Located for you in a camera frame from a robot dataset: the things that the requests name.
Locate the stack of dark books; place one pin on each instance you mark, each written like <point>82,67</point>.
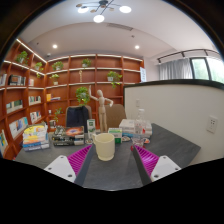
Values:
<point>68,136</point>

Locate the white wall notice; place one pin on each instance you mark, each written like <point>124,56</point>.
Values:
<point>143,74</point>

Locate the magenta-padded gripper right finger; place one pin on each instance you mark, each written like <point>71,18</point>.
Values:
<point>163,166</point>

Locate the grey curtain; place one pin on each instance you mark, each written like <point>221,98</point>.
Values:
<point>175,69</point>

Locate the small white wall switch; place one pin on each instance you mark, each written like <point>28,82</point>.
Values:
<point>137,102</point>

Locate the white wall power socket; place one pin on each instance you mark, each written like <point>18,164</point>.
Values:
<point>212,124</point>

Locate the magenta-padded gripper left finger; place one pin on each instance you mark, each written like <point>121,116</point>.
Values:
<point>61,166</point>

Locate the stack of colourful books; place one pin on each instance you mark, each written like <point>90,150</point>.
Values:
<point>35,138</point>

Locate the small green white box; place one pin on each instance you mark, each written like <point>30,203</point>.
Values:
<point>116,134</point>

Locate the wooden artist mannequin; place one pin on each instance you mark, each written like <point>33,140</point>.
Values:
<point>101,106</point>

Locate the black curtain rail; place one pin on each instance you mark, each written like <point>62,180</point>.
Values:
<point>186,52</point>

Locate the ceiling air vent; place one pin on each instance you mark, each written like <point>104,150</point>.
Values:
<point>120,26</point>

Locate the cream ceramic mug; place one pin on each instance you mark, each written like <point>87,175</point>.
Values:
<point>105,148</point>

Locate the chair with dark jacket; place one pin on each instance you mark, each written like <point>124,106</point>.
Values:
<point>77,118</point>

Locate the window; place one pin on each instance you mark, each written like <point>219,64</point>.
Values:
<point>208,68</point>

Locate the orange wooden shelf unit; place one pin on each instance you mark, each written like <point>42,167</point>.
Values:
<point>66,80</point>

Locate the branched ceiling light fixture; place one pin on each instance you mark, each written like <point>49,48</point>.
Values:
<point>99,18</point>

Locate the tan upholstered chair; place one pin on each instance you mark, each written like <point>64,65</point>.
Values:
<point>116,115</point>

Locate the tall green white carton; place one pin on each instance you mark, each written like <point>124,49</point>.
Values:
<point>91,127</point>

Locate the recessed ceiling downlight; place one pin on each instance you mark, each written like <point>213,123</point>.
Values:
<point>137,47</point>
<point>54,46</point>

